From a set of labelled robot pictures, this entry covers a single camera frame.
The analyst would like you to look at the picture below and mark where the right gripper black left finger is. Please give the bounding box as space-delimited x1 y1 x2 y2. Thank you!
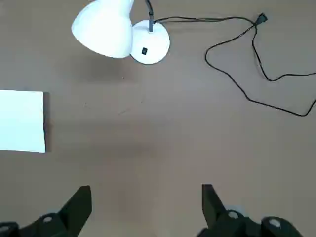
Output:
0 186 92 237

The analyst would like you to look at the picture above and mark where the white desk lamp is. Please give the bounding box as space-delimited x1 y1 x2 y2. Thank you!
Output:
71 0 171 65

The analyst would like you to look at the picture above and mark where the black lamp power cable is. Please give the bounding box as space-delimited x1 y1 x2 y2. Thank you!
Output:
153 12 316 117

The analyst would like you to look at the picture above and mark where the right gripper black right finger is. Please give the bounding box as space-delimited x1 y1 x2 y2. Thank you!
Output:
197 184 305 237

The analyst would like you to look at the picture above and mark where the white A4 paper sheet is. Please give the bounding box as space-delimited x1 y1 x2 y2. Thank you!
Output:
0 89 46 154

